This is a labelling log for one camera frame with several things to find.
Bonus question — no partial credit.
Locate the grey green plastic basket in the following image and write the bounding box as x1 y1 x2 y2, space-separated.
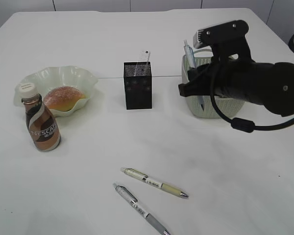
181 49 245 118

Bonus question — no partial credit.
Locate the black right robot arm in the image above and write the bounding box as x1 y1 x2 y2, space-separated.
178 60 294 117

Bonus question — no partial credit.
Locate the cream yellow pen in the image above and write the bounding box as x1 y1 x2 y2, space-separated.
121 168 189 198

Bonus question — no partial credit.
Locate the blue clear grey pen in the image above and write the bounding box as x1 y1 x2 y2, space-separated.
184 39 204 110

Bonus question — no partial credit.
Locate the transparent plastic ruler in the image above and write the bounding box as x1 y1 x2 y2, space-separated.
134 50 150 76

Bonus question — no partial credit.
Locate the sugared bread bun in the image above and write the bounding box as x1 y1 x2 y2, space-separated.
43 86 86 112

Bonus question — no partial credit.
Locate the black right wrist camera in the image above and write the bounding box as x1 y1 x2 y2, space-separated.
193 20 252 62

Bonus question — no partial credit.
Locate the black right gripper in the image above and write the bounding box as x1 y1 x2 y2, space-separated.
178 61 238 98

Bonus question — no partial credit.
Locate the black mesh pen holder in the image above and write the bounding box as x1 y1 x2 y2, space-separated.
123 62 152 110

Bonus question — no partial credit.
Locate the brown coffee bottle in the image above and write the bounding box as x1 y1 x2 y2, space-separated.
18 83 61 151

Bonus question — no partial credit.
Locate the pale green wavy plate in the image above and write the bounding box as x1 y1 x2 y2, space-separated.
20 66 98 117

